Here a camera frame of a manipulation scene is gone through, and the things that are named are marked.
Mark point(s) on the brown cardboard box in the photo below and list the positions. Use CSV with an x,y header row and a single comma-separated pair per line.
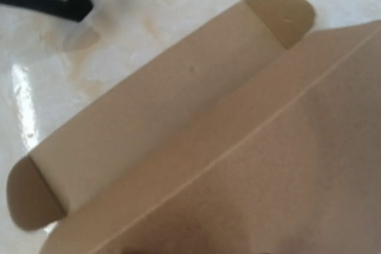
x,y
254,134

